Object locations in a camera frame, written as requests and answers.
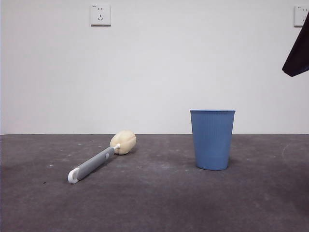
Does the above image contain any blue ribbed plastic cup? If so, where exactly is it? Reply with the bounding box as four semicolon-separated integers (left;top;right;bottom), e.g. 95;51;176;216
189;109;236;171

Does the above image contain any grey-handled sponge cup brush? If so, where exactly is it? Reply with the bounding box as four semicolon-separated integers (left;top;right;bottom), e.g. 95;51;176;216
68;130;138;185

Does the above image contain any white wall socket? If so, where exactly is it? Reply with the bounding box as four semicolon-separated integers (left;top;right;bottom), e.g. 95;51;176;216
294;5;309;28
90;2;112;27

